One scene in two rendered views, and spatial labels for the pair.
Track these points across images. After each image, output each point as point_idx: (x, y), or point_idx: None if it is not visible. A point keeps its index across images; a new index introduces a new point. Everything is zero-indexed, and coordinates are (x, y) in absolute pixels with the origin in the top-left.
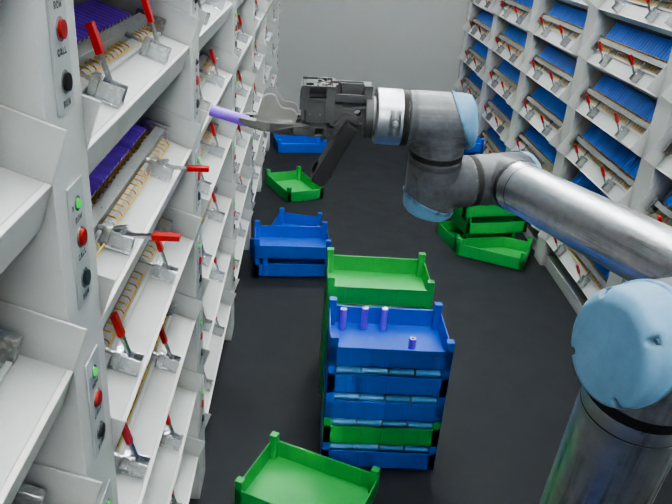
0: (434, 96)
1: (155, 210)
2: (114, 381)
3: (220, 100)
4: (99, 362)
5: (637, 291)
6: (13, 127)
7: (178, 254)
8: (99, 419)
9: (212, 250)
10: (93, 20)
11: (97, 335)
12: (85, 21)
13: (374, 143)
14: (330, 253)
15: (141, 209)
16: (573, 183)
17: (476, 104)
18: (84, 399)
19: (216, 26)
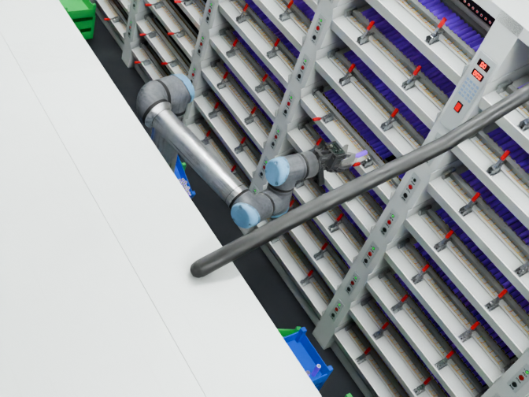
0: (290, 156)
1: (342, 144)
2: (308, 147)
3: (479, 309)
4: (294, 102)
5: (185, 76)
6: None
7: (361, 216)
8: (286, 109)
9: (405, 327)
10: (405, 112)
11: (297, 96)
12: (403, 107)
13: None
14: None
15: (345, 140)
16: (216, 165)
17: (273, 161)
18: (286, 95)
19: (489, 254)
